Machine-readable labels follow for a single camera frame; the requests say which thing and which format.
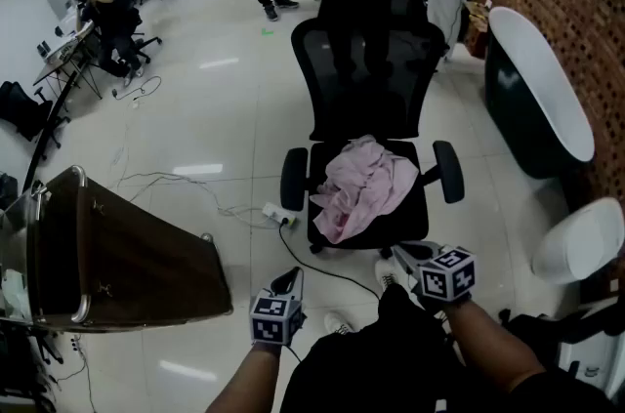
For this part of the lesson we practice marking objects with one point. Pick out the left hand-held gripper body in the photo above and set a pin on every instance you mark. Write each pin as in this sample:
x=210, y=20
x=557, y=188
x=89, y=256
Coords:
x=276, y=325

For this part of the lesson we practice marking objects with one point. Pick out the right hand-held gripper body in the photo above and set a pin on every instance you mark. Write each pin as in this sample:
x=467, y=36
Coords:
x=439, y=281

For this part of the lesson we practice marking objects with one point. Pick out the pink cloth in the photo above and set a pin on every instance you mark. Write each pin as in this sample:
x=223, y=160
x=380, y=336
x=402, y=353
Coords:
x=371, y=186

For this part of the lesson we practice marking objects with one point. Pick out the brown steel-rimmed cart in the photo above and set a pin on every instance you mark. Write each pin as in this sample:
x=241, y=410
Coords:
x=146, y=264

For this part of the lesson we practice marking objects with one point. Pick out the person's right forearm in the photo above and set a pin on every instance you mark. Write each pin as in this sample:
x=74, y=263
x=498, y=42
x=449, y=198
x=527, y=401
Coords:
x=488, y=342

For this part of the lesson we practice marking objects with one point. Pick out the person's left forearm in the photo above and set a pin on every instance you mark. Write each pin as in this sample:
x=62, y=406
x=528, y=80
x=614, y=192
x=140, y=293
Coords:
x=249, y=377

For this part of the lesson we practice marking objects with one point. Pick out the person's white right shoe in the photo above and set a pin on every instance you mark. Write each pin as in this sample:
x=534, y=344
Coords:
x=388, y=272

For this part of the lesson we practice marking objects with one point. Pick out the person's white shoe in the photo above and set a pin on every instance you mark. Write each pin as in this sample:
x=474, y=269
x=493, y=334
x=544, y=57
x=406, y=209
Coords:
x=339, y=320
x=388, y=272

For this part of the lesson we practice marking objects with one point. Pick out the person's white left shoe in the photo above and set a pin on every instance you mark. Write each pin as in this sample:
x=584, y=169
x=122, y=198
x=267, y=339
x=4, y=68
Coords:
x=339, y=320

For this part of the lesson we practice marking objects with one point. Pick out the person's black clothing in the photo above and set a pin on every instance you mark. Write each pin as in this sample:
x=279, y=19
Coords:
x=390, y=362

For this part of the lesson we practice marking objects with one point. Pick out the white power strip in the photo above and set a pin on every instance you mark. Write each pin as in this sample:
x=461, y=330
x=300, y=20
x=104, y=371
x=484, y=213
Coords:
x=276, y=212

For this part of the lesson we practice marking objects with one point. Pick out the black and white bathtub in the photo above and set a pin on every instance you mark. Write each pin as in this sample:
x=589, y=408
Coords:
x=517, y=118

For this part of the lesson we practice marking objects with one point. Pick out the black mesh office chair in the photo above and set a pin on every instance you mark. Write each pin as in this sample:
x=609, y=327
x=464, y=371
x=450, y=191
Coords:
x=363, y=79

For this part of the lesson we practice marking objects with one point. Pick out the small white adapter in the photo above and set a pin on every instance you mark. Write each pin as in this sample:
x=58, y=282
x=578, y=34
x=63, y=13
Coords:
x=134, y=104

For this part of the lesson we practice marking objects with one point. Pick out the black swivel chair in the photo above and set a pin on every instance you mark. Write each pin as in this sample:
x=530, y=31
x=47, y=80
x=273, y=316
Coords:
x=146, y=44

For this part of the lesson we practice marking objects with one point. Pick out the black high-back office chair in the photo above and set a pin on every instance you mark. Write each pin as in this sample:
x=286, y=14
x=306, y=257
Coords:
x=22, y=108

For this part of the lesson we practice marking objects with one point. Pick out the wooden desk black legs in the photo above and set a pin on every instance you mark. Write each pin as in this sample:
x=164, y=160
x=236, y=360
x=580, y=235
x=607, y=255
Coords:
x=58, y=59

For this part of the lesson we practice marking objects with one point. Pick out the white partition board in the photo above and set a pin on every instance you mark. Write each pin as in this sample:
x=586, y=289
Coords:
x=63, y=3

